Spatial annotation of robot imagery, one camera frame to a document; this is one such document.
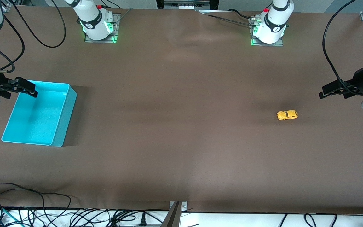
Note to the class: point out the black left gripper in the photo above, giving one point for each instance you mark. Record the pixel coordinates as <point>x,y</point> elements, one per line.
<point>360,82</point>

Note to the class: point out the yellow beetle toy car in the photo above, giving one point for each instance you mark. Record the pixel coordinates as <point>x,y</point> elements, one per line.
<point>287,115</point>

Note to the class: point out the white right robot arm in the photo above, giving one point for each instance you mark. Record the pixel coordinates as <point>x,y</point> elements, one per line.
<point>93,22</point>

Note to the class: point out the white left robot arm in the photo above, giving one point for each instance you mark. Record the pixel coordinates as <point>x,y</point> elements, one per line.
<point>273,22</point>

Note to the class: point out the teal plastic bin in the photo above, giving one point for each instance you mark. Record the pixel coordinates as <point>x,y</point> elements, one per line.
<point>36,116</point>

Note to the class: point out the black equipment box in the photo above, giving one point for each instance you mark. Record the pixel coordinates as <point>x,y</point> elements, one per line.
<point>187,3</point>

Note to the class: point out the black power plug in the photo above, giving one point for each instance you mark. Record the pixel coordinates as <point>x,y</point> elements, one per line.
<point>142,220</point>

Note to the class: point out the grey power strip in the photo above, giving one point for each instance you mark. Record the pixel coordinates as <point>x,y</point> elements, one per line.
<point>153,225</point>

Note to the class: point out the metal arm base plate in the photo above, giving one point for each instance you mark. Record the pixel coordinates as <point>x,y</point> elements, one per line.
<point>115,26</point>
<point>276,44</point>

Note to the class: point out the small metal bracket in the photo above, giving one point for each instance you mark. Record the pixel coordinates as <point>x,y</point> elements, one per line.
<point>184,206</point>

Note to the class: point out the grey camera mount pole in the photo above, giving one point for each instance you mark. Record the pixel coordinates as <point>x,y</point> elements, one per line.
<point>172,217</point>

